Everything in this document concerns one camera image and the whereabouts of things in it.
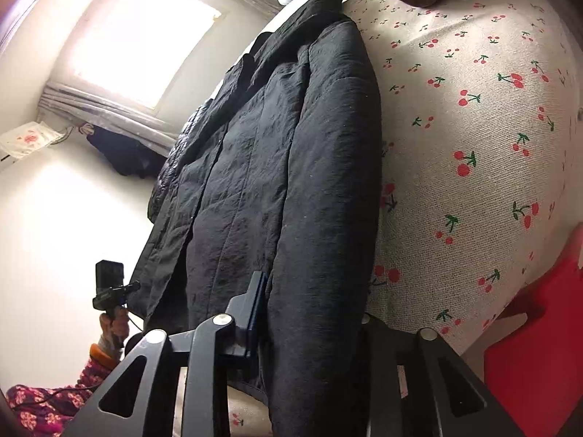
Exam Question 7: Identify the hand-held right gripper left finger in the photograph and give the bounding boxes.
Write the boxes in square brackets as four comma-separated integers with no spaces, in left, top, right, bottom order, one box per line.
[61,271,269,437]

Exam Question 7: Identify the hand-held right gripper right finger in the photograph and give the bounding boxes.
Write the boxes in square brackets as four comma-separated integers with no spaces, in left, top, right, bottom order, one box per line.
[362,313,517,437]

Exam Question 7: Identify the black padded jacket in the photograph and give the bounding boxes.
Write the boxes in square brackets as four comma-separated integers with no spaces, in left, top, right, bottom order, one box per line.
[131,0,384,437]

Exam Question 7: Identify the dark hanging clothes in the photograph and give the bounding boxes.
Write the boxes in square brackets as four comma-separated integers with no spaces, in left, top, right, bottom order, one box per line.
[86,125,167,179]

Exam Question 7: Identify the red plastic stool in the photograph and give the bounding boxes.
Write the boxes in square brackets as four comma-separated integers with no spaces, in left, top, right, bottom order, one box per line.
[483,237,583,437]

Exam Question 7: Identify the black shiny quilted puffer jacket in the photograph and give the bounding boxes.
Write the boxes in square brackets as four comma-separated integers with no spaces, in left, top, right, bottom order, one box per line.
[148,100,217,221]

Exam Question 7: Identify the cherry print bed sheet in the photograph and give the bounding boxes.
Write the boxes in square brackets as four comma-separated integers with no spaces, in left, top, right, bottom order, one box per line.
[225,0,583,437]

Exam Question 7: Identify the grey patterned curtain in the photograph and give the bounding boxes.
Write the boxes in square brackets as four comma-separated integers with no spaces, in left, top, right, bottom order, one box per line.
[39,79,183,158]

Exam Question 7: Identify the white bag with red print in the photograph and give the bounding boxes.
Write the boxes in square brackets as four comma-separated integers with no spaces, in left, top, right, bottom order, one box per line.
[0,121,62,161]

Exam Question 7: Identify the bright window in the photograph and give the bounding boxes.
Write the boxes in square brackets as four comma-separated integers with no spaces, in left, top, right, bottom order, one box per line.
[66,0,224,111]

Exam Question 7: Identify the handheld action camera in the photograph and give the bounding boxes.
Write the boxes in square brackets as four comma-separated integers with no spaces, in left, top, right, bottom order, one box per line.
[92,260,142,312]

